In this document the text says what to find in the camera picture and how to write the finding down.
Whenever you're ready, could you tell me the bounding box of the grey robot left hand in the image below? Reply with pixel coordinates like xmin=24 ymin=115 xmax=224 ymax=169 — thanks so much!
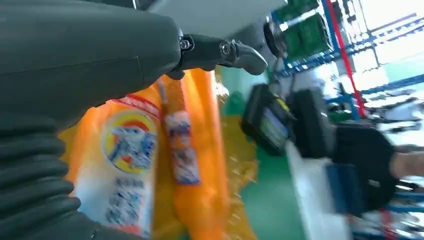
xmin=0 ymin=0 xmax=269 ymax=132

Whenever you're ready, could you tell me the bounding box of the black round stool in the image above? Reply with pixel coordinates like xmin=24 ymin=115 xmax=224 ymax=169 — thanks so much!
xmin=263 ymin=16 xmax=290 ymax=88

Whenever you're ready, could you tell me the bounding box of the yellow plastic sheet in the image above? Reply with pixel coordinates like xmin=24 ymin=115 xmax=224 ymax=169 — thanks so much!
xmin=215 ymin=66 xmax=260 ymax=240

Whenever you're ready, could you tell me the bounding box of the black remote controller with screen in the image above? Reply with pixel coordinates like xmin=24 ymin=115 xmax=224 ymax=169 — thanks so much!
xmin=240 ymin=83 xmax=296 ymax=157

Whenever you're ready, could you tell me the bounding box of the green plastic crate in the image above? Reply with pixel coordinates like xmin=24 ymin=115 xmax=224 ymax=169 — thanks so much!
xmin=274 ymin=0 xmax=334 ymax=61

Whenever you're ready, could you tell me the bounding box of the black carrying case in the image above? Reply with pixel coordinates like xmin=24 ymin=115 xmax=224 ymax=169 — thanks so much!
xmin=288 ymin=87 xmax=336 ymax=160

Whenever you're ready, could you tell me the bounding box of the green table mat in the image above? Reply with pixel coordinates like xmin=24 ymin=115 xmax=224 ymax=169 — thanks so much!
xmin=218 ymin=66 xmax=309 ymax=240

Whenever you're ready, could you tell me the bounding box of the blue metal rack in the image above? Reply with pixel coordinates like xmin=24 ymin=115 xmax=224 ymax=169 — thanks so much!
xmin=269 ymin=0 xmax=424 ymax=120

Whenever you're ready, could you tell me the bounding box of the red pole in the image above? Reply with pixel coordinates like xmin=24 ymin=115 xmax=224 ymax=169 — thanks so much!
xmin=326 ymin=0 xmax=368 ymax=118

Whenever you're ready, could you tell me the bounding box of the white table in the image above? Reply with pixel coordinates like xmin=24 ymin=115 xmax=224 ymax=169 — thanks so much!
xmin=284 ymin=142 xmax=354 ymax=240

